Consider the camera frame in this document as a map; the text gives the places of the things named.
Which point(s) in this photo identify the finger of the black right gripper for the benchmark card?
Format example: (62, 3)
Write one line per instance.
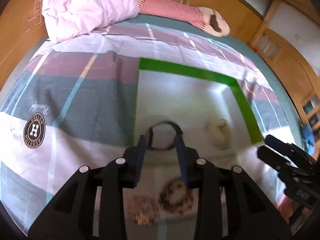
(271, 158)
(292, 151)

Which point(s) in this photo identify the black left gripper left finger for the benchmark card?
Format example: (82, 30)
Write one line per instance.
(90, 205)

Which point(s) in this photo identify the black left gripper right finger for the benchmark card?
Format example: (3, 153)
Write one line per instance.
(230, 204)

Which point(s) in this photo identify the cream white jewelry piece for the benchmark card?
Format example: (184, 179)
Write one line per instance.
(220, 133)

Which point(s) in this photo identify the green cardboard box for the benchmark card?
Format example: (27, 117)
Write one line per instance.
(172, 97)

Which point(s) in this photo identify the plaid bed cover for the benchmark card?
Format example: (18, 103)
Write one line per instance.
(75, 102)

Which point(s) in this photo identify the striped plush doll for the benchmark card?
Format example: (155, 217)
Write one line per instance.
(203, 18)

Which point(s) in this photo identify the wooden headboard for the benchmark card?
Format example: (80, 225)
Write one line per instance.
(22, 26)

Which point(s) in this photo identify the pink pillow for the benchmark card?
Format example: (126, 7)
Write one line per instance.
(66, 19)

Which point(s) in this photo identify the pink bead bracelet gold charm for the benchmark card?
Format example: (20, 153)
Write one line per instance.
(143, 210)

